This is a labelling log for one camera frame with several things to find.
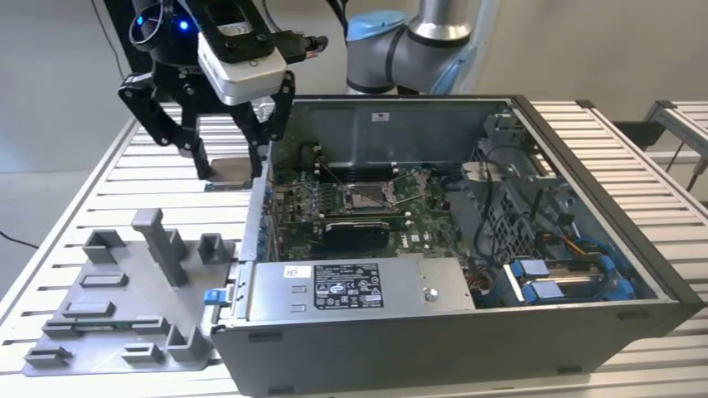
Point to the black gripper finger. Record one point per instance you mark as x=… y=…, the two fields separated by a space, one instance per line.
x=283 y=108
x=145 y=108

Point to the silver square CPU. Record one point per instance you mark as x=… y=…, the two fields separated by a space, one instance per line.
x=230 y=172

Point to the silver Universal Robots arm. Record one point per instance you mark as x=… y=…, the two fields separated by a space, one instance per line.
x=437 y=25

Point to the black RAM slot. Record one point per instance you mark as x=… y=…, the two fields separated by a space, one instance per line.
x=359 y=169

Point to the CPU socket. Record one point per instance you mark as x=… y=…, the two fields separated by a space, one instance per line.
x=369 y=198

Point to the black expansion slot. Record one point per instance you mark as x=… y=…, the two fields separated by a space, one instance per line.
x=366 y=215

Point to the small grey case label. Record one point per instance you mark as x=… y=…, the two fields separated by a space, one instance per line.
x=381 y=116

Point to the black graphics card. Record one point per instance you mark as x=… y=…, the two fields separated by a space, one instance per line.
x=357 y=238

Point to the white sticker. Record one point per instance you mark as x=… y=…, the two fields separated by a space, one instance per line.
x=297 y=271

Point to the green motherboard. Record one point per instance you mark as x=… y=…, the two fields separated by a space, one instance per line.
x=426 y=232

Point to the black power supply label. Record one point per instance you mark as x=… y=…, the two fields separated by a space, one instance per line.
x=349 y=286

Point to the silver power supply unit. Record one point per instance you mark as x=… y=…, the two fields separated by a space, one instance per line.
x=266 y=294

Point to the grey disk bay cage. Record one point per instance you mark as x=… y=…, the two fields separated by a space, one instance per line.
x=515 y=199

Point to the blue case latch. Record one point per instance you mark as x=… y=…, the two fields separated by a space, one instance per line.
x=215 y=297

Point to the grey parts rack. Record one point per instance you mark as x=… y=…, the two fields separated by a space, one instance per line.
x=150 y=307

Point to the blue disk carrier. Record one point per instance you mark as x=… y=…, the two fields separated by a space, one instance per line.
x=545 y=290
x=530 y=268

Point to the dark grey PC case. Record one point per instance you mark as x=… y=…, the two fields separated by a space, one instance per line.
x=387 y=356

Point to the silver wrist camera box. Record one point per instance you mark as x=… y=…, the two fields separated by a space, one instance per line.
x=243 y=72

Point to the black table bracket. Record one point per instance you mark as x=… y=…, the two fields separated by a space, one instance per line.
x=637 y=132

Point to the aluminium side table frame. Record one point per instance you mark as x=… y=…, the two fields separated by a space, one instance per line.
x=678 y=120

